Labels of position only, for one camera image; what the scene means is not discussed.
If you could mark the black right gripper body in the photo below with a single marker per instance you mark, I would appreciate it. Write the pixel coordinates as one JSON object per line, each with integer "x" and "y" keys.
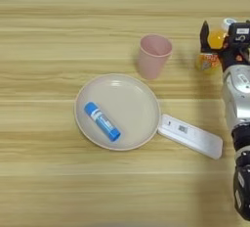
{"x": 232, "y": 56}

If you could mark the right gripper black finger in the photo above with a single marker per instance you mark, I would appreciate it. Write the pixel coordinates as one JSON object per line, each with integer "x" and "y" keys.
{"x": 204, "y": 36}

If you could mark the orange juice bottle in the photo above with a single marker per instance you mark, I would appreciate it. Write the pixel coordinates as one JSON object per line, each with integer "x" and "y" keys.
{"x": 215, "y": 38}

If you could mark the pink plastic cup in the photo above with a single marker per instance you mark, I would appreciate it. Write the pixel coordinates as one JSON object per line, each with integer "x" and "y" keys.
{"x": 151, "y": 64}

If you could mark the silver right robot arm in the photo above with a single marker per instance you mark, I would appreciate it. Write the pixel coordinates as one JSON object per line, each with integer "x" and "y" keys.
{"x": 237, "y": 100}

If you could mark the small black box white label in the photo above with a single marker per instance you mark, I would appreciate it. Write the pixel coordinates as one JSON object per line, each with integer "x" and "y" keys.
{"x": 241, "y": 32}

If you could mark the beige round plate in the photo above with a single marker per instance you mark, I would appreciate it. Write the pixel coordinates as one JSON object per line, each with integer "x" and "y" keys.
{"x": 130, "y": 107}

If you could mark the blue glue stick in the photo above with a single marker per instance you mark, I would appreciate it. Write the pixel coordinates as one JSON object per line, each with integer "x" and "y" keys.
{"x": 102, "y": 121}

